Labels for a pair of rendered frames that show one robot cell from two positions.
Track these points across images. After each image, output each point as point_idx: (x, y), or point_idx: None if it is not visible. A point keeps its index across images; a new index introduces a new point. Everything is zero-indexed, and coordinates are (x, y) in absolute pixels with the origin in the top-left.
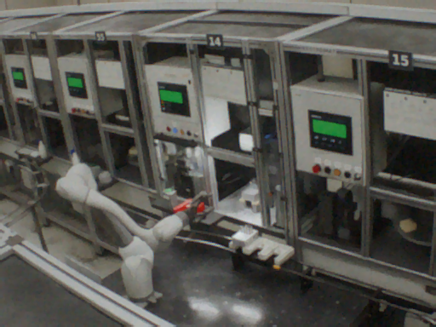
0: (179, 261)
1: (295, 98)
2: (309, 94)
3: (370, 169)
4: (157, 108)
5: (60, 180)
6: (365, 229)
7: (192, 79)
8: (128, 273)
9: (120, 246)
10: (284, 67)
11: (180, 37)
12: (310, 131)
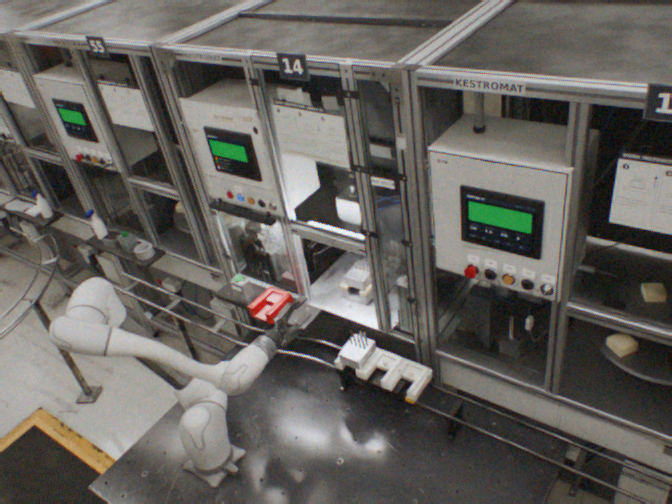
0: (264, 381)
1: (436, 166)
2: (464, 161)
3: (570, 277)
4: (208, 165)
5: (54, 324)
6: (554, 357)
7: (260, 127)
8: (190, 440)
9: (175, 388)
10: (418, 114)
11: (233, 57)
12: (462, 218)
